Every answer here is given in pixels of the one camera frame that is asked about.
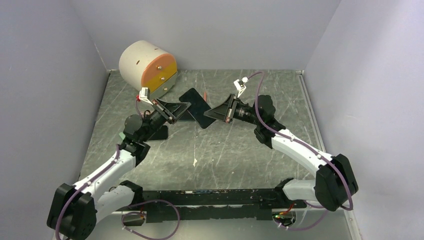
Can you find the aluminium frame rail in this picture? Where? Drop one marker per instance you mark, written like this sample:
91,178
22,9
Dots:
74,213

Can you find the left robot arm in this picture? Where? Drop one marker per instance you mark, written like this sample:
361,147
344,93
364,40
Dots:
99,179

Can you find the black screen white phone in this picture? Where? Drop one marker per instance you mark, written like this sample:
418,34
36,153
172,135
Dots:
186,116

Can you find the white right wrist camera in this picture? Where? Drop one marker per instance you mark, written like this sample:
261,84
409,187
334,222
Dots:
240,85

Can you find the white round drawer cabinet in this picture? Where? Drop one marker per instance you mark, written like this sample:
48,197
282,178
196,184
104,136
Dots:
145,65

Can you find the black base crossbar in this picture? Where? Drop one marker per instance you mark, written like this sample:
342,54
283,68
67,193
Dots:
224,204

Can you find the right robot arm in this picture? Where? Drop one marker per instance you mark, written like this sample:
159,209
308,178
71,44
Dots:
334,182

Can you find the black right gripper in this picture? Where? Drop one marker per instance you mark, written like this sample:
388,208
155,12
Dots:
225,111

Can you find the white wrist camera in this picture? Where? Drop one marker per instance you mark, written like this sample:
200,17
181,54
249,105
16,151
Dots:
240,85
144,96

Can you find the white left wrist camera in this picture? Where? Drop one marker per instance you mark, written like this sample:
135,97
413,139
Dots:
144,96

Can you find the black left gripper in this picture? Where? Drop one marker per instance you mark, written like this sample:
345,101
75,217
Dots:
172,110

